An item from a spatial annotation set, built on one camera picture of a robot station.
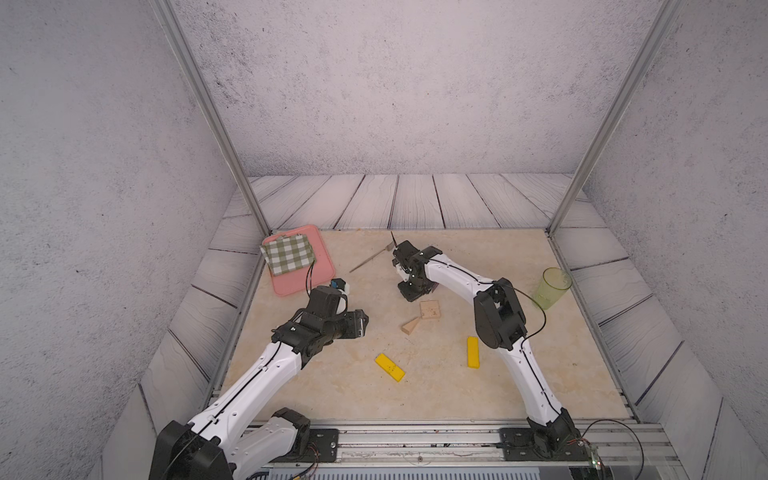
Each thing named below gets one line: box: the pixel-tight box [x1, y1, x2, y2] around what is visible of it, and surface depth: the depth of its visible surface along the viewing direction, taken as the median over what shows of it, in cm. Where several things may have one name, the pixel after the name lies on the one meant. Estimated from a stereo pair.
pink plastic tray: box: [262, 225, 336, 296], surface depth 114 cm
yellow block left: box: [374, 353, 406, 382], surface depth 87 cm
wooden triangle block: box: [400, 317, 419, 335], surface depth 95 cm
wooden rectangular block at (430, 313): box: [420, 309, 441, 319], surface depth 98 cm
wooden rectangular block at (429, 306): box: [419, 300, 441, 312], surface depth 100 cm
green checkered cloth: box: [259, 233, 316, 276], surface depth 114 cm
